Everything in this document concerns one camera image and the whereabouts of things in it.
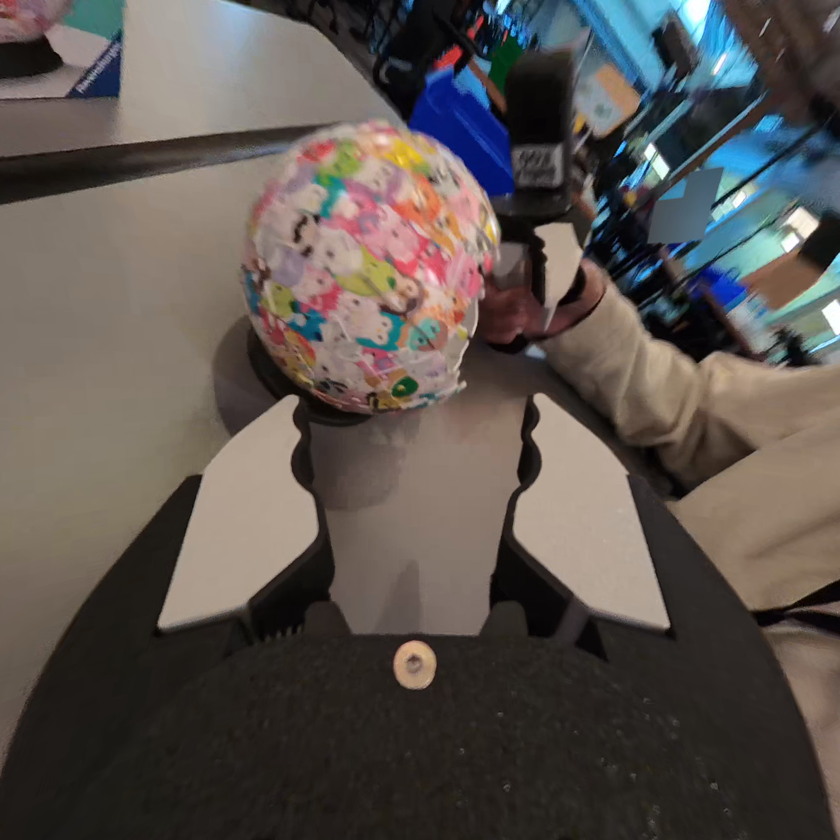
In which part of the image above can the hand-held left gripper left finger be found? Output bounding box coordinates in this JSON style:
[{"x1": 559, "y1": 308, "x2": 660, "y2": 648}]
[{"x1": 156, "y1": 395, "x2": 337, "y2": 643}]

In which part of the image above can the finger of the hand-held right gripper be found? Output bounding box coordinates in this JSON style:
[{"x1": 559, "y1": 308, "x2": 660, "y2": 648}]
[
  {"x1": 540, "y1": 223, "x2": 586, "y2": 333},
  {"x1": 492, "y1": 243, "x2": 530, "y2": 291}
]

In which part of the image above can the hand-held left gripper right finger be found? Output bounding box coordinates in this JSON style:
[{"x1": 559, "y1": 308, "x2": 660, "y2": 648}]
[{"x1": 491, "y1": 394, "x2": 673, "y2": 643}]

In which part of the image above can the colourful puzzle ball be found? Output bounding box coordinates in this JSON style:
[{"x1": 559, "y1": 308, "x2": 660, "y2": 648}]
[{"x1": 241, "y1": 121, "x2": 503, "y2": 416}]

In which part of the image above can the person's right forearm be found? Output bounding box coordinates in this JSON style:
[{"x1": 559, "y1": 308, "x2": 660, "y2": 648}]
[{"x1": 541, "y1": 282, "x2": 840, "y2": 490}]

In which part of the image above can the black ball stand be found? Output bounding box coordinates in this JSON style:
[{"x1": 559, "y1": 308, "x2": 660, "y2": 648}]
[{"x1": 246, "y1": 328, "x2": 375, "y2": 427}]

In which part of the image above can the puzzle box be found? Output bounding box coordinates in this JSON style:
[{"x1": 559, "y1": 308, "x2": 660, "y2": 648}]
[{"x1": 0, "y1": 0, "x2": 126, "y2": 101}]

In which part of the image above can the person's right hand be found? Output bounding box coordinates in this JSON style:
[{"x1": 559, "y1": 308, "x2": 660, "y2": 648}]
[{"x1": 481, "y1": 259, "x2": 608, "y2": 353}]

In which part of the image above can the blue plastic bin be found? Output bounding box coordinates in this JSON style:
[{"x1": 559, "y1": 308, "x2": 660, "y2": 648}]
[{"x1": 408, "y1": 66, "x2": 516, "y2": 198}]

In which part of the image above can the person's beige sweatshirt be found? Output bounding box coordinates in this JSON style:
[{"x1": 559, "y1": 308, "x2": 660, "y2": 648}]
[{"x1": 669, "y1": 420, "x2": 840, "y2": 821}]

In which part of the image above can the black lanyard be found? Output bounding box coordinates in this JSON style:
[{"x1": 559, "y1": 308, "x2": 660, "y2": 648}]
[{"x1": 751, "y1": 584, "x2": 840, "y2": 634}]

